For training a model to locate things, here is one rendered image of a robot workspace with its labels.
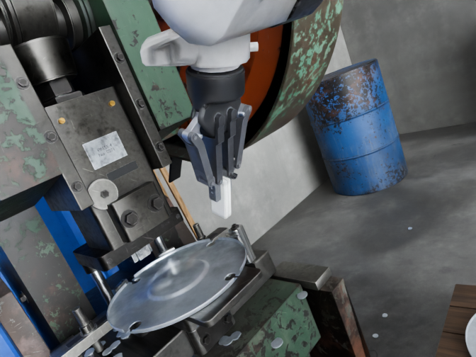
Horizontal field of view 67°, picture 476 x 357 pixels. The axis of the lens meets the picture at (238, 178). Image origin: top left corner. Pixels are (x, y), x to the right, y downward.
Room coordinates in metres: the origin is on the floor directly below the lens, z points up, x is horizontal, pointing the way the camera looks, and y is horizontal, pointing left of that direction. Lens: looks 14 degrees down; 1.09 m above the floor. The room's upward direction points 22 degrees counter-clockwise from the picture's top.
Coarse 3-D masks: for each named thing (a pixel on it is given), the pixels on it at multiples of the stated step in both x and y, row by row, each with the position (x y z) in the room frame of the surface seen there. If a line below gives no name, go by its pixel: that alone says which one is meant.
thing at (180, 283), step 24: (216, 240) 0.77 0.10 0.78; (168, 264) 0.75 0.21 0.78; (192, 264) 0.68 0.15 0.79; (216, 264) 0.65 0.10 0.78; (240, 264) 0.62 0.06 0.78; (120, 288) 0.71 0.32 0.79; (144, 288) 0.68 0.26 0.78; (168, 288) 0.62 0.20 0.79; (192, 288) 0.60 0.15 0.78; (216, 288) 0.57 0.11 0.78; (120, 312) 0.62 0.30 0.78; (144, 312) 0.58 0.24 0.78; (168, 312) 0.55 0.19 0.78; (192, 312) 0.52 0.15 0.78
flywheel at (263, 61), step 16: (256, 32) 0.82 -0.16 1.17; (272, 32) 0.75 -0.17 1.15; (288, 32) 0.75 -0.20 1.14; (272, 48) 0.76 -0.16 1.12; (288, 48) 0.77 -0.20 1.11; (256, 64) 0.80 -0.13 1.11; (272, 64) 0.77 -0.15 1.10; (256, 80) 0.81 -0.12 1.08; (272, 80) 0.78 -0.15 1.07; (256, 96) 0.83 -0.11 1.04; (272, 96) 0.84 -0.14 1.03; (256, 112) 0.85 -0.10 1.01
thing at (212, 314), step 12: (228, 276) 0.59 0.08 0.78; (240, 276) 0.58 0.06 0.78; (252, 276) 0.56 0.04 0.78; (228, 288) 0.55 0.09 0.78; (240, 288) 0.54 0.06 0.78; (216, 300) 0.53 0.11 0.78; (228, 300) 0.52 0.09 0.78; (204, 312) 0.51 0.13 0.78; (216, 312) 0.50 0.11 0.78; (228, 312) 0.64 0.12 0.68; (180, 324) 0.61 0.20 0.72; (192, 324) 0.59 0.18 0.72; (204, 324) 0.49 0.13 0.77; (216, 324) 0.62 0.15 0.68; (228, 324) 0.64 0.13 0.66; (192, 336) 0.59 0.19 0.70; (204, 336) 0.60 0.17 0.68; (216, 336) 0.61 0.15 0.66; (204, 348) 0.59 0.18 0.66
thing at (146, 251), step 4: (148, 244) 0.76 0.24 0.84; (144, 248) 0.74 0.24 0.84; (148, 248) 0.75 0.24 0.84; (136, 252) 0.73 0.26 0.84; (140, 252) 0.73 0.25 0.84; (144, 252) 0.74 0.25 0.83; (148, 252) 0.74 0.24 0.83; (132, 256) 0.73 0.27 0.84; (136, 256) 0.73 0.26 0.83; (140, 256) 0.73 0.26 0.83; (144, 256) 0.74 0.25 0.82; (132, 260) 0.73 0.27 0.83; (136, 260) 0.73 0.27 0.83; (140, 260) 0.73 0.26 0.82
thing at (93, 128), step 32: (64, 96) 0.72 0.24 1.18; (96, 96) 0.71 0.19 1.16; (64, 128) 0.66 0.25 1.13; (96, 128) 0.69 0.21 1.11; (128, 128) 0.73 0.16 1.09; (96, 160) 0.67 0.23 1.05; (128, 160) 0.71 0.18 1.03; (96, 192) 0.65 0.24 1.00; (128, 192) 0.69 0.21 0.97; (160, 192) 0.73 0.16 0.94; (96, 224) 0.65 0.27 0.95; (128, 224) 0.64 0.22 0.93
